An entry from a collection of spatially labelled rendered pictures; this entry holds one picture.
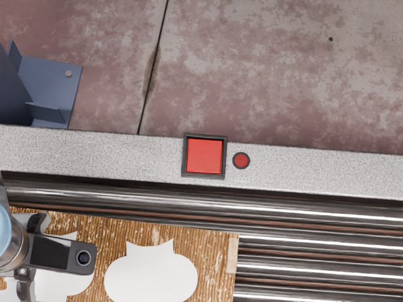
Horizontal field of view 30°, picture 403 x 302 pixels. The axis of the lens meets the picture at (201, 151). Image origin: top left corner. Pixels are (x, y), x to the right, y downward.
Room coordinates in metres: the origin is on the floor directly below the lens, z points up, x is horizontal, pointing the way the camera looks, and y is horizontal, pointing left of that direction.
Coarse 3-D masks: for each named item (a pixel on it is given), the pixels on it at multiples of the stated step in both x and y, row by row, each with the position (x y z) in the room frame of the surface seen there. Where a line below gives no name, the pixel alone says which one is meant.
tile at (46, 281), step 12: (36, 276) 0.09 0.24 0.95; (48, 276) 0.09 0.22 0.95; (60, 276) 0.10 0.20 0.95; (72, 276) 0.10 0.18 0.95; (84, 276) 0.10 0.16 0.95; (36, 288) 0.07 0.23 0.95; (48, 288) 0.07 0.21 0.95; (60, 288) 0.08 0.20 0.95; (72, 288) 0.08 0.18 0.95; (84, 288) 0.08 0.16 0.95; (36, 300) 0.05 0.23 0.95; (48, 300) 0.05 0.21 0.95; (60, 300) 0.06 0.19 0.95
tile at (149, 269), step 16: (128, 256) 0.14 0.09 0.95; (144, 256) 0.15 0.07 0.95; (160, 256) 0.15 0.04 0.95; (176, 256) 0.15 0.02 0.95; (112, 272) 0.11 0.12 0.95; (128, 272) 0.12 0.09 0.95; (144, 272) 0.12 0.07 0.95; (160, 272) 0.12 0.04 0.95; (176, 272) 0.13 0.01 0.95; (192, 272) 0.13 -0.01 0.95; (112, 288) 0.09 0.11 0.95; (128, 288) 0.09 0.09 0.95; (144, 288) 0.09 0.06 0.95; (160, 288) 0.10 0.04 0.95; (176, 288) 0.10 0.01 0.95; (192, 288) 0.11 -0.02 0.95
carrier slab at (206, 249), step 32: (64, 224) 0.18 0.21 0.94; (96, 224) 0.19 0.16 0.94; (128, 224) 0.20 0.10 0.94; (160, 224) 0.20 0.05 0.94; (96, 256) 0.14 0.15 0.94; (192, 256) 0.16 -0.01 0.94; (224, 256) 0.16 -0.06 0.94; (0, 288) 0.06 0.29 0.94; (96, 288) 0.08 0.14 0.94; (224, 288) 0.11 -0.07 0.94
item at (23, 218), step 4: (40, 212) 0.18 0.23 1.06; (44, 212) 0.18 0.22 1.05; (16, 216) 0.17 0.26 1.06; (20, 216) 0.17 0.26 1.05; (24, 216) 0.17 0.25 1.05; (28, 216) 0.17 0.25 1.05; (48, 216) 0.17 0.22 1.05; (20, 220) 0.16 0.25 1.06; (24, 220) 0.16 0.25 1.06; (44, 220) 0.16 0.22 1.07; (48, 220) 0.17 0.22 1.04; (24, 224) 0.15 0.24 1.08; (44, 224) 0.16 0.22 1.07; (48, 224) 0.16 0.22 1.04; (40, 228) 0.15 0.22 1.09; (44, 228) 0.15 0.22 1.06
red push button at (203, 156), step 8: (192, 144) 0.35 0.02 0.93; (200, 144) 0.35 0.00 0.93; (208, 144) 0.35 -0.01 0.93; (216, 144) 0.36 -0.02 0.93; (192, 152) 0.34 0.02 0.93; (200, 152) 0.34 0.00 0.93; (208, 152) 0.34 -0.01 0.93; (216, 152) 0.34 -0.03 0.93; (192, 160) 0.32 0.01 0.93; (200, 160) 0.32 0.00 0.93; (208, 160) 0.33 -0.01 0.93; (216, 160) 0.33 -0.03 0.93; (192, 168) 0.31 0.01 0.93; (200, 168) 0.31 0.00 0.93; (208, 168) 0.31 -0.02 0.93; (216, 168) 0.31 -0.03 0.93
